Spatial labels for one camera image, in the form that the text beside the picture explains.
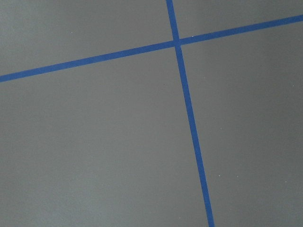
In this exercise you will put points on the brown paper table mat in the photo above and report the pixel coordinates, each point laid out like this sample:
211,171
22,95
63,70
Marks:
151,113

